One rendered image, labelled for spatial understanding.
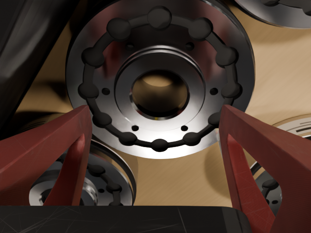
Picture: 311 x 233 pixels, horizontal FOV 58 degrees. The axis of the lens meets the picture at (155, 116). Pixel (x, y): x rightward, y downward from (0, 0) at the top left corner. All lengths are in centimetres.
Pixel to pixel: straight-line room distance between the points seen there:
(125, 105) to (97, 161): 5
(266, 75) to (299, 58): 2
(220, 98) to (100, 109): 7
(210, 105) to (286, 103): 7
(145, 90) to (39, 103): 8
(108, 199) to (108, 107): 8
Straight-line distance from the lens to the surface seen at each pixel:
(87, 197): 21
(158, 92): 18
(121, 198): 21
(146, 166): 23
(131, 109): 15
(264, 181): 22
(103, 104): 16
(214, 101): 16
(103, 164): 19
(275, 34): 18
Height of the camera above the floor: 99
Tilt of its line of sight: 55 degrees down
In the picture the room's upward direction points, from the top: 179 degrees counter-clockwise
